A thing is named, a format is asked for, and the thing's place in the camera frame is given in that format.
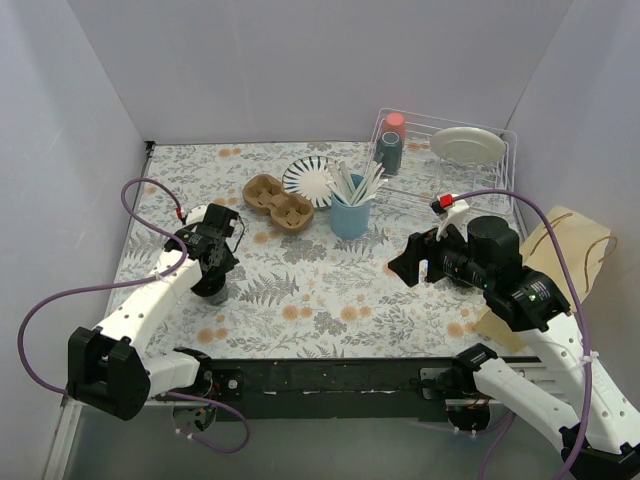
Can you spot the cream white plate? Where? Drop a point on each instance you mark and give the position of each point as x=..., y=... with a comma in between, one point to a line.
x=468, y=145

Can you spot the dark paper coffee cup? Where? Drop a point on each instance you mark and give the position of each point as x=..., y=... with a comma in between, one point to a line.
x=218, y=298

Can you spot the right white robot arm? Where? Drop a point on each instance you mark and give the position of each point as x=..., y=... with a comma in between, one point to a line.
x=593, y=426

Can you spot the blue striped plate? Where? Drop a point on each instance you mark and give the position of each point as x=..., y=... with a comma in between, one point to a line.
x=309, y=177

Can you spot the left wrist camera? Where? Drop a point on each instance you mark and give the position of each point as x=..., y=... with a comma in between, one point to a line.
x=195, y=215

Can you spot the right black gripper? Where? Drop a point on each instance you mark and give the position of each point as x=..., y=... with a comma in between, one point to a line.
x=430, y=256

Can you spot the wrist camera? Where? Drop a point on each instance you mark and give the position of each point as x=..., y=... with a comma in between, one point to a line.
x=195, y=215
x=450, y=211

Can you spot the blue straw holder cup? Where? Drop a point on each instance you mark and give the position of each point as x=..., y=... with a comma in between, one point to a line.
x=348, y=222

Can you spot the brown cardboard cup carrier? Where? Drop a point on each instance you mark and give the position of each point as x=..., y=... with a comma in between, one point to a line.
x=290, y=212

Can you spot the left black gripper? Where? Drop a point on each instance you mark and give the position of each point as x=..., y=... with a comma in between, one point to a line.
x=212, y=287

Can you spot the pink cup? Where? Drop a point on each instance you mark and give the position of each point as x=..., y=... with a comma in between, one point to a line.
x=395, y=122

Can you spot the white wire dish rack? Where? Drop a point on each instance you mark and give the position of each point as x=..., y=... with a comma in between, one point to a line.
x=424, y=175

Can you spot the dark teal cup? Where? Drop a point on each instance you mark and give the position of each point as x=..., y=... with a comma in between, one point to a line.
x=388, y=152

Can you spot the brown paper bag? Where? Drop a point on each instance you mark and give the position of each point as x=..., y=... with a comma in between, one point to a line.
x=584, y=243

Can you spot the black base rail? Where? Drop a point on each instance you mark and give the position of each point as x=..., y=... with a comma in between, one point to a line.
x=327, y=388

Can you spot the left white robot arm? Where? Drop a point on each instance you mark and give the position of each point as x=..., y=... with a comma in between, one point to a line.
x=106, y=367

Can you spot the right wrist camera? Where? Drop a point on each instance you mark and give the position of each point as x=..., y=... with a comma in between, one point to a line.
x=450, y=211

